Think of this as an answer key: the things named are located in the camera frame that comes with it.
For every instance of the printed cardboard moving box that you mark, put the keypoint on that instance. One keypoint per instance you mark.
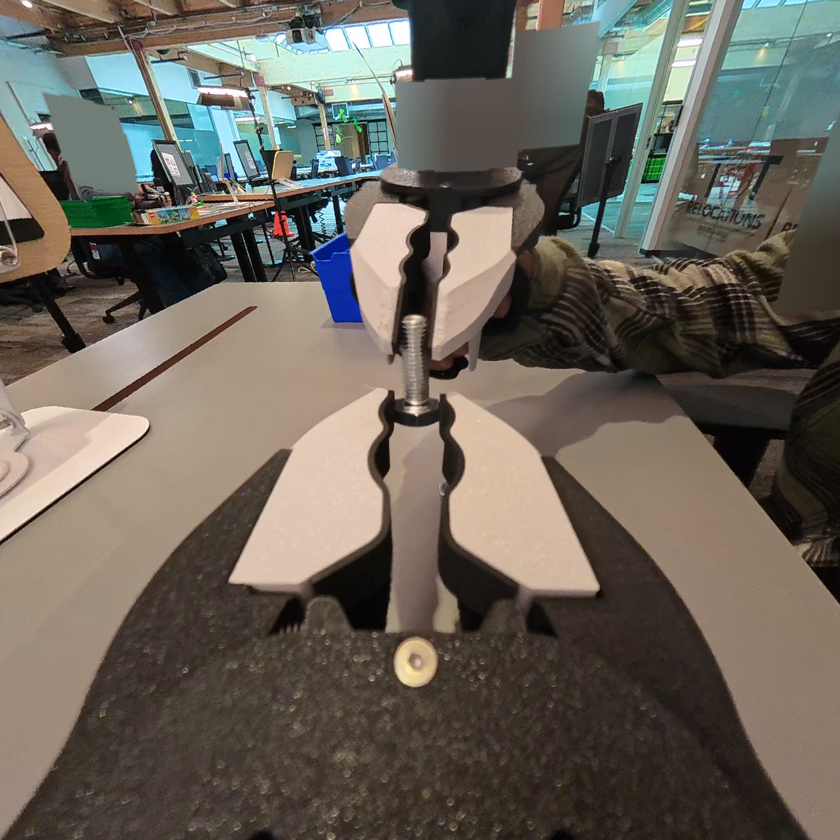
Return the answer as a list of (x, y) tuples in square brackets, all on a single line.
[(722, 197)]

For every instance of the colourful toy box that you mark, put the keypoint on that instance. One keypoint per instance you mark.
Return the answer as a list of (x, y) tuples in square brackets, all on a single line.
[(164, 215)]

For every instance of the silver hex bolt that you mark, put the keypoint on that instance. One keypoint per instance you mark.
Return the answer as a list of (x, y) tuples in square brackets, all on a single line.
[(415, 361)]

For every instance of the blue divided plastic bin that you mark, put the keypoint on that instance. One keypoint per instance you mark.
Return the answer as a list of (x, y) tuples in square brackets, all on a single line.
[(334, 289)]

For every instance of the white tablet stand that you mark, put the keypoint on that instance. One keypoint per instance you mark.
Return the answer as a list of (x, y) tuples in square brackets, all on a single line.
[(79, 446)]

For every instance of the long wooden desk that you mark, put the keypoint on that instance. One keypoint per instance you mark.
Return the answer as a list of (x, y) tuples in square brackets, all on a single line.
[(223, 211)]

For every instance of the black monitor on stand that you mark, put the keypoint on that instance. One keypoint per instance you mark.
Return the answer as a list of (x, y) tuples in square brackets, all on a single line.
[(610, 157)]

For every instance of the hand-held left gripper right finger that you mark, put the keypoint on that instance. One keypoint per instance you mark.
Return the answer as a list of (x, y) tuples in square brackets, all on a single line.
[(518, 518)]

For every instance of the person's right hand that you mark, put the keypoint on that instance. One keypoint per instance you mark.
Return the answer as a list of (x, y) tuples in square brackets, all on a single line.
[(510, 295)]

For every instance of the studio light panel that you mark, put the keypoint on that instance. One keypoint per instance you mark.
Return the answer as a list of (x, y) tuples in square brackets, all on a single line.
[(224, 98)]

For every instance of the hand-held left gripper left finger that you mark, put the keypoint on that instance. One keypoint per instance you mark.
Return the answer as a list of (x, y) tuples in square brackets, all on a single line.
[(315, 512)]

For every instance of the green plastic bin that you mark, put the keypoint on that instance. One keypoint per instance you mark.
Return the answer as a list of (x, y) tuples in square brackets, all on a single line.
[(98, 211)]

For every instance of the wooden board on tripod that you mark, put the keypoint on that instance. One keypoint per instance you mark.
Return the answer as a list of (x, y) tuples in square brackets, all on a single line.
[(283, 164)]

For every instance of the desk monitor showing document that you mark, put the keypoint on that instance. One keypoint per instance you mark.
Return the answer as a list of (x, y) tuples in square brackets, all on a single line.
[(246, 161), (174, 164)]

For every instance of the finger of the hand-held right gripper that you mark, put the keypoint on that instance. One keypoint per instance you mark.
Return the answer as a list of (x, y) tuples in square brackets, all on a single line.
[(380, 269), (479, 275)]

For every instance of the orange traffic cone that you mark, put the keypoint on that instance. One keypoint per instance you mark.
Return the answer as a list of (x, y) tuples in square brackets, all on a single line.
[(283, 229)]

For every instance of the person's plaid shirt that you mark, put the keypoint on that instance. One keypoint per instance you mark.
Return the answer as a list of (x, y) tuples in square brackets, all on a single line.
[(814, 472)]

